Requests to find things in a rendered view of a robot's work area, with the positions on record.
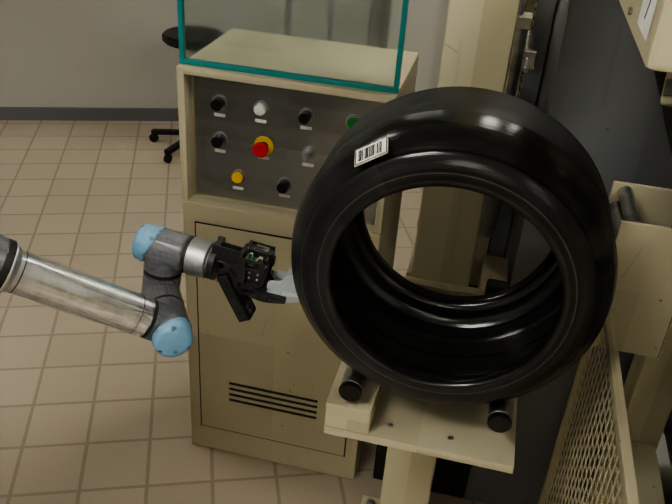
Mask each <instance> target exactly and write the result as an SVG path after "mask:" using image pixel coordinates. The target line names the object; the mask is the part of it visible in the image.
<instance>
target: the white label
mask: <svg viewBox="0 0 672 504"><path fill-rule="evenodd" d="M388 141H389V137H388V136H386V137H384V138H382V139H379V140H377V141H375V142H372V143H370V144H368V145H366V146H363V147H361V148H359V149H356V150H355V161H354V167H357V166H359V165H362V164H364V163H366V162H369V161H371V160H373V159H376V158H378V157H380V156H383V155H385V154H387V153H388Z"/></svg>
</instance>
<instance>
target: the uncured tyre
mask: <svg viewBox="0 0 672 504"><path fill-rule="evenodd" d="M386 136H388V137H389V141H388V153H387V154H385V155H383V156H380V157H378V158H376V159H373V160H371V161H369V162H366V163H364V164H362V165H359V166H357V167H354V161H355V150H356V149H359V148H361V147H363V146H366V145H368V144H370V143H372V142H375V141H377V140H379V139H382V138H384V137H386ZM421 187H454V188H461V189H466V190H470V191H474V192H478V193H481V194H484V195H486V196H489V197H491V198H494V199H496V200H498V201H500V202H502V203H504V204H506V205H507V206H509V207H511V208H512V209H514V210H515V211H517V212H518V213H520V214H521V215H522V216H523V217H525V218H526V219H527V220H528V221H529V222H530V223H531V224H532V225H533V226H534V227H535V228H536V229H537V230H538V231H539V232H540V233H541V235H542V236H543V237H544V239H545V240H546V241H547V243H548V244H549V246H550V248H551V250H550V252H549V253H548V255H547V256H546V258H545V259H544V260H543V262H542V263H541V264H540V265H539V266H538V267H537V268H536V269H535V270H534V271H533V272H532V273H531V274H530V275H528V276H527V277H526V278H524V279H523V280H521V281H520V282H518V283H516V284H515V285H513V286H511V287H508V288H506V289H504V290H501V291H498V292H494V293H491V294H486V295H480V296H452V295H445V294H441V293H437V292H433V291H430V290H427V289H425V288H422V287H420V286H418V285H416V284H414V283H412V282H410V281H409V280H407V279H405V278H404V277H403V276H401V275H400V274H399V273H397V272H396V271H395V270H394V269H393V268H392V267H391V266H390V265H389V264H388V263H387V262H386V261H385V260H384V259H383V258H382V256H381V255H380V254H379V252H378V251H377V249H376V247H375V246H374V244H373V242H372V240H371V237H370V235H369V232H368V229H367V226H366V222H365V216H364V209H366V208H367V207H369V206H370V205H372V204H373V203H375V202H377V201H379V200H380V199H382V198H385V197H387V196H389V195H392V194H395V193H398V192H401V191H405V190H409V189H414V188H421ZM291 264H292V274H293V280H294V285H295V289H296V292H297V296H298V299H299V301H300V304H301V306H302V309H303V311H304V313H305V315H306V317H307V319H308V320H309V322H310V324H311V325H312V327H313V329H314V330H315V331H316V333H317V334H318V336H319V337H320V338H321V340H322V341H323V342H324V343H325V344H326V345H327V347H328V348H329V349H330V350H331V351H332V352H333V353H334V354H335V355H336V356H337V357H338V358H339V359H341V360H342V361H343V362H344V363H345V364H346V365H348V366H349V367H350V368H352V369H353V370H354V371H356V372H357V373H359V374H360V375H362V376H363V377H365V378H367V379H368V380H370V381H372V382H374V383H375V384H377V385H379V386H381V387H384V388H386V389H388V390H390V391H393V392H395V393H398V394H401V395H404V396H407V397H410V398H414V399H418V400H422V401H427V402H432V403H439V404H448V405H479V404H488V403H495V402H500V401H505V400H509V399H512V398H516V397H519V396H522V395H525V394H527V393H530V392H532V391H535V390H537V389H539V388H541V387H543V386H545V385H547V384H548V383H550V382H552V381H553V380H555V379H556V378H558V377H559V376H561V375H562V374H564V373H565V372H566V371H567V370H569V369H570V368H571V367H572V366H573V365H574V364H575V363H576V362H578V361H579V359H580V358H581V357H582V356H583V355H584V354H585V353H586V352H587V350H588V349H589V348H590V347H591V345H592V344H593V342H594V341H595V339H596V338H597V336H598V334H599V333H600V331H601V329H602V327H603V325H604V322H605V320H606V318H607V316H608V313H609V311H610V308H611V305H612V302H613V299H614V295H615V291H616V285H617V277H618V256H617V248H616V241H615V235H614V229H613V223H612V217H611V210H610V204H609V199H608V195H607V191H606V188H605V185H604V182H603V180H602V177H601V175H600V173H599V170H598V168H597V167H596V165H595V163H594V161H593V160H592V158H591V156H590V155H589V153H588V152H587V151H586V149H585V148H584V147H583V145H582V144H581V143H580V142H579V141H578V139H577V138H576V137H575V136H574V135H573V134H572V133H571V132H570V131H569V130H568V129H567V128H565V127H564V126H563V125H562V124H561V123H560V122H558V121H557V120H556V119H554V118H553V117H552V116H550V115H549V114H547V113H546V112H544V111H542V110H541V109H539V108H537V107H536V106H534V105H532V104H530V103H528V102H526V101H524V100H521V99H519V98H517V97H514V96H511V95H508V94H505V93H502V92H498V91H494V90H489V89H484V88H477V87H465V86H451V87H439V88H432V89H426V90H422V91H417V92H413V93H410V94H407V95H404V96H401V97H398V98H396V99H393V100H391V101H389V102H387V103H385V104H383V105H381V106H379V107H377V108H375V109H374V110H372V111H371V112H369V113H368V114H366V115H365V116H364V117H362V118H361V119H360V120H358V121H357V122H356V123H355V124H354V125H353V126H352V127H351V128H350V129H349V130H348V131H347V132H346V133H345V134H344V135H343V136H342V137H341V139H340V140H339V141H338V142H337V144H336V145H335V147H334V148H333V150H332V151H331V153H330V154H329V156H328V157H327V159H326V161H325V162H324V164H323V165H322V167H321V168H320V170H319V172H318V173H317V175H316V176H315V178H314V179H313V181H312V183H311V184H310V186H309V187H308V189H307V191H306V193H305V195H304V197H303V199H302V201H301V203H300V206H299V209H298V211H297V215H296V218H295V222H294V227H293V234H292V248H291Z"/></svg>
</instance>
